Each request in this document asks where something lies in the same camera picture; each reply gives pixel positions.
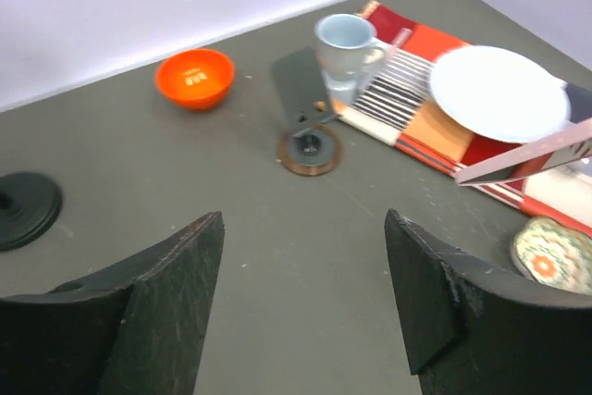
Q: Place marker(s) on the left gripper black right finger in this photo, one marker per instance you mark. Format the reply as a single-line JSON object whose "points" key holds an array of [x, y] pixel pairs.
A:
{"points": [[470, 327]]}

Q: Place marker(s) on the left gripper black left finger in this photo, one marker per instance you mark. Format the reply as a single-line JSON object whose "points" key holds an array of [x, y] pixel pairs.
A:
{"points": [[135, 327]]}

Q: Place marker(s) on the phone with pink case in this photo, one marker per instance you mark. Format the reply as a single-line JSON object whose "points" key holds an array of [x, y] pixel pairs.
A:
{"points": [[561, 148]]}

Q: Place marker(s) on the black round-base phone stand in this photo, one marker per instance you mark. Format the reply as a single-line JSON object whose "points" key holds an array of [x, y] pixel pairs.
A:
{"points": [[30, 204]]}

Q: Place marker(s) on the grey phone stand copper base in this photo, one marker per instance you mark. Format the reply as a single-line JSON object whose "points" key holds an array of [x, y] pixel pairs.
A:
{"points": [[308, 147]]}

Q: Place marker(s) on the floral patterned small dish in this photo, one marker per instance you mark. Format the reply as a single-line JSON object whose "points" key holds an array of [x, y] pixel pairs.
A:
{"points": [[553, 255]]}

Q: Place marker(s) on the patterned orange placemat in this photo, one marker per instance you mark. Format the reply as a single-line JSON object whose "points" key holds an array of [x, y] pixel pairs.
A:
{"points": [[398, 111]]}

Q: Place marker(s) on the white paper plate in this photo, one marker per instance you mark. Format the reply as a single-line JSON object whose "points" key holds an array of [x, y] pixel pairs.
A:
{"points": [[499, 94]]}

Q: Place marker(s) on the orange plastic bowl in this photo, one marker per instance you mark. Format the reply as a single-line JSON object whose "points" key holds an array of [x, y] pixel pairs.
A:
{"points": [[197, 79]]}

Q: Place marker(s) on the pink plastic utensil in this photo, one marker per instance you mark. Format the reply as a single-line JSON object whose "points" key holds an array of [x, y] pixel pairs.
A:
{"points": [[400, 38]]}

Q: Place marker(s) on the light blue mug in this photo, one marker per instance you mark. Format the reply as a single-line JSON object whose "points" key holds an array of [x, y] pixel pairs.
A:
{"points": [[347, 48]]}

